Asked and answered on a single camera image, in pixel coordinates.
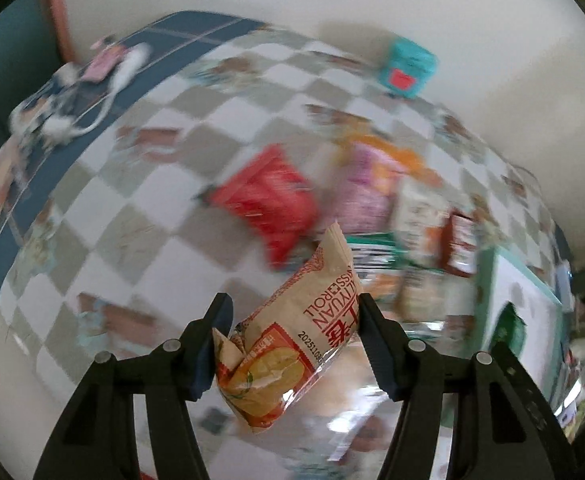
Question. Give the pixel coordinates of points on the white cream snack packet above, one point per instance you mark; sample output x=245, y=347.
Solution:
x=418, y=219

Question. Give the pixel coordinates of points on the dark green snack packet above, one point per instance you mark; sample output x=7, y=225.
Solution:
x=510, y=330

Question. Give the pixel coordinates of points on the pink small gadget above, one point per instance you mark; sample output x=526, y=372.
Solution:
x=108, y=53

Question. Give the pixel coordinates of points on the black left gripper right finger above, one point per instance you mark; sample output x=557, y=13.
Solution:
x=503, y=428

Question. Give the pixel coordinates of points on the beige Swiss roll snack packet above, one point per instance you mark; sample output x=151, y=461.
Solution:
x=278, y=352

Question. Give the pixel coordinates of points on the green white cracker packet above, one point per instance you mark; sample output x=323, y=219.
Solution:
x=375, y=253

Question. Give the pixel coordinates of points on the teal monster toy box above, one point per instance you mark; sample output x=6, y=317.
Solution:
x=408, y=68

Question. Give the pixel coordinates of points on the checkered tablecloth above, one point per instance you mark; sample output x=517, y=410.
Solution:
x=117, y=213

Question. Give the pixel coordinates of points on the clear green-edged biscuit packet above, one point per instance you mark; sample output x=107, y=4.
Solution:
x=413, y=295

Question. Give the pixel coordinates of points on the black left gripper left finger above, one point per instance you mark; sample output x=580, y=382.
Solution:
x=94, y=437

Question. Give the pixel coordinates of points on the red Rose Kiss snack bag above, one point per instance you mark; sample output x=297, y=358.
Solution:
x=271, y=195

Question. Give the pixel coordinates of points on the orange jelly snack packet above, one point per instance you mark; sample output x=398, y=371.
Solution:
x=412, y=163

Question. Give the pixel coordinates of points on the pink snack packet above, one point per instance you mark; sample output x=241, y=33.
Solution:
x=362, y=198

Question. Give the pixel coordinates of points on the teal rimmed white tray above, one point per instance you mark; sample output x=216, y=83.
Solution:
x=513, y=302

